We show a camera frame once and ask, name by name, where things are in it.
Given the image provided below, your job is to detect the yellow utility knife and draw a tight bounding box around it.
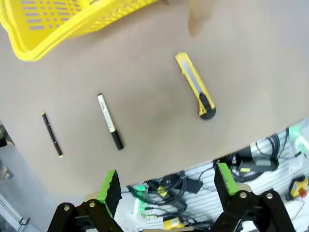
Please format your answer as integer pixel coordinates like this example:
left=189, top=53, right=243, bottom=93
left=174, top=52, right=217, bottom=121

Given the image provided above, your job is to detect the black highlighter pen yellow tip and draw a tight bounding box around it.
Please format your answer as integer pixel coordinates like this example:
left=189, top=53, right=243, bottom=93
left=41, top=111, right=65, bottom=159

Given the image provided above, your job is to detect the yellow emergency stop box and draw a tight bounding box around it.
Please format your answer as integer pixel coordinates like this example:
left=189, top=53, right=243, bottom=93
left=289, top=175, right=309, bottom=199

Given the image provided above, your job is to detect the yellow plastic shopping basket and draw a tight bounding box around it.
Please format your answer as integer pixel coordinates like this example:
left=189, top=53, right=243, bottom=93
left=0, top=0, right=162, bottom=62

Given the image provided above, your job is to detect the black power adapter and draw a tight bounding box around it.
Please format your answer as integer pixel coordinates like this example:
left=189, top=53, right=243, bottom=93
left=159, top=172, right=204, bottom=194

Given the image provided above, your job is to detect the white marker black cap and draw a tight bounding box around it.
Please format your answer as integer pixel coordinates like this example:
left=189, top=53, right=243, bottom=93
left=97, top=93, right=125, bottom=151

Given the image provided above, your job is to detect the person's right hand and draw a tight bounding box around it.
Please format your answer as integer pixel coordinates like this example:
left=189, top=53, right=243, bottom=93
left=188, top=0, right=214, bottom=38

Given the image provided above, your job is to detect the white power strip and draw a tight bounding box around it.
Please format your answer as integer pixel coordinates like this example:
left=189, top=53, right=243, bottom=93
left=288, top=131, right=309, bottom=173

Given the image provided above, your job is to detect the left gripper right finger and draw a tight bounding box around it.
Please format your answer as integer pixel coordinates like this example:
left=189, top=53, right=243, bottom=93
left=213, top=162, right=296, bottom=232

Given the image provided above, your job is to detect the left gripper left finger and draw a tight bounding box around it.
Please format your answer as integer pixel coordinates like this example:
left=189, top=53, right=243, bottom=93
left=46, top=169, right=124, bottom=232

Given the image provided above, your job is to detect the black cable bundle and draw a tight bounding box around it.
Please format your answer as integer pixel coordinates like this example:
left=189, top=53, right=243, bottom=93
left=224, top=130, right=290, bottom=182

